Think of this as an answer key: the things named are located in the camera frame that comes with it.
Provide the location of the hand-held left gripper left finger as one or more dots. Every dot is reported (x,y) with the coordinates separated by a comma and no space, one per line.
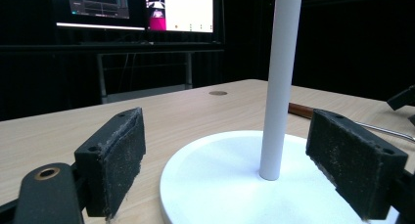
(111,165)

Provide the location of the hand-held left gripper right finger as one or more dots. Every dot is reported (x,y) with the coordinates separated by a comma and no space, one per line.
(355,162)

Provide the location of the white stand with round base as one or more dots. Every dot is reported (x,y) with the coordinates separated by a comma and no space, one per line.
(280,87)

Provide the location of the monitor with dark screen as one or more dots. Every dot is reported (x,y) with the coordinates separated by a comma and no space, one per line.
(98,7)

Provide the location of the monitor with white screen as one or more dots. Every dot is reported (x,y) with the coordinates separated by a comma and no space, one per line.
(182,8)

